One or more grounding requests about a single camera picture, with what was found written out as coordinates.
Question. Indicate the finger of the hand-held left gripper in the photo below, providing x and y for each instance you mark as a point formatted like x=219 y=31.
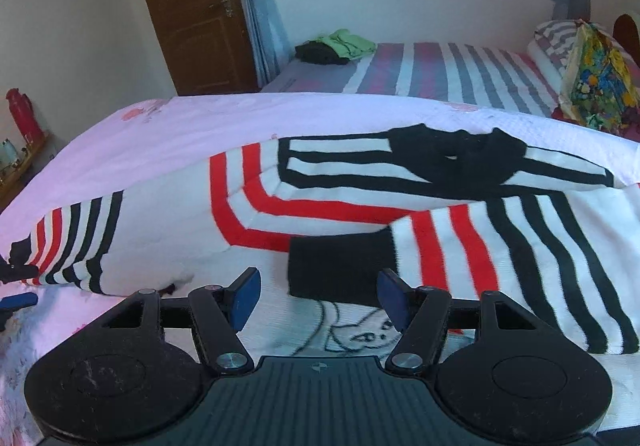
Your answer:
x=17 y=301
x=17 y=272

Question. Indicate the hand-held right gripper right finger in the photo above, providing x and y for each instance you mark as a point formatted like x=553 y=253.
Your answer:
x=392 y=298

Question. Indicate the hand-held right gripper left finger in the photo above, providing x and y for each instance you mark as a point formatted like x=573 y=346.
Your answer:
x=246 y=298

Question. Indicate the red black white striped sweater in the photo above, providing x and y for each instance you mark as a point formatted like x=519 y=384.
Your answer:
x=350 y=206

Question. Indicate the wooden shelf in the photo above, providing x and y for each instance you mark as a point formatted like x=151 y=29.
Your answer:
x=22 y=165

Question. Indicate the glass jar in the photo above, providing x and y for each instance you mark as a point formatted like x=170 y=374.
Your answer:
x=9 y=153

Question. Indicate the red thermos flask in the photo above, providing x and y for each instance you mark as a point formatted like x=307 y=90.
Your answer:
x=22 y=115

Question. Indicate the pink floral bed sheet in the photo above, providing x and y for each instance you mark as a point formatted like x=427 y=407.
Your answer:
x=175 y=135

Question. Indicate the grey pink striped bed sheet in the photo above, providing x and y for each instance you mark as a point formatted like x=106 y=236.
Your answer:
x=425 y=70

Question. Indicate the maroon cloth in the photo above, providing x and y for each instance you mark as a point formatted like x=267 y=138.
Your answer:
x=562 y=115

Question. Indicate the black cloth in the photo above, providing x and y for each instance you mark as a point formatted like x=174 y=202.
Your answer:
x=317 y=53

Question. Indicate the green cloth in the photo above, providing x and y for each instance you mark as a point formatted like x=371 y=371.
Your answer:
x=350 y=43

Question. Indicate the brown wooden door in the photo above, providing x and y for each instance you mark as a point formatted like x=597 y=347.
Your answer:
x=195 y=10

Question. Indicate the grey striped pillow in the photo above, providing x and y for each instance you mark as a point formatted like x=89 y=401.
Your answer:
x=550 y=43

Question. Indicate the heart-shaped red headboard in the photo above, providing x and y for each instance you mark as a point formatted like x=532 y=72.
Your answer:
x=627 y=33

